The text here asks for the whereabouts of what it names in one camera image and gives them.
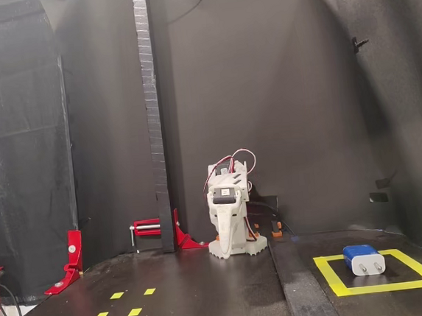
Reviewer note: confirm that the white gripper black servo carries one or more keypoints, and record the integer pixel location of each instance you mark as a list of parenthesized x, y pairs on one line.
[(224, 194)]

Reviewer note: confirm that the blue white charger block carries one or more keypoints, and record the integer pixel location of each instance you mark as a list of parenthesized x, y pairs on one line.
[(364, 261)]

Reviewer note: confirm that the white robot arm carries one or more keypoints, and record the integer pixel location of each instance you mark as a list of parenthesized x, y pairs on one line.
[(231, 180)]

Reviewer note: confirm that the orange black bar clamp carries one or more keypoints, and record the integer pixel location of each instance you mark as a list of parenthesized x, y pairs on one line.
[(256, 227), (276, 233)]

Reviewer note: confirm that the blue tape piece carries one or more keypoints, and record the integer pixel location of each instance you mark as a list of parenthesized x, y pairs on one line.
[(294, 237)]

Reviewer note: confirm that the red metal screw clamp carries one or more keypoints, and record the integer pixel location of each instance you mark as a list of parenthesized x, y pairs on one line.
[(144, 221)]

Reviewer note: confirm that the long black table strip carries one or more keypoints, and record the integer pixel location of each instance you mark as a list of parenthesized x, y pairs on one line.
[(300, 290)]

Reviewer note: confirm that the small yellow tape marker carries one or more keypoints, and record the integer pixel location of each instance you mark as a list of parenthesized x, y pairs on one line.
[(134, 312)]

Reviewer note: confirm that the black tape piece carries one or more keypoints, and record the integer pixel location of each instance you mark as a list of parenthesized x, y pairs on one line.
[(379, 197)]

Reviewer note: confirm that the yellow tape square outline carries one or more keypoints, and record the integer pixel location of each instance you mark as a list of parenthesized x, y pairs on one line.
[(385, 287)]

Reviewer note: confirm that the black fabric curtain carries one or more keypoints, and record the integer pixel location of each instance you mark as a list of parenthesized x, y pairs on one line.
[(25, 144)]

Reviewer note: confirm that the red metal corner bracket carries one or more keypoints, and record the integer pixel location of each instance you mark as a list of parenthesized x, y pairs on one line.
[(183, 238), (75, 258)]

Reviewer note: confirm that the tall black vertical post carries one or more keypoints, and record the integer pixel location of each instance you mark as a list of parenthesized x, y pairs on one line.
[(156, 133)]

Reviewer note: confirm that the small black wall clip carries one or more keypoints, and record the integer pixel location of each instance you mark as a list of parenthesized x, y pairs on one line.
[(357, 44)]

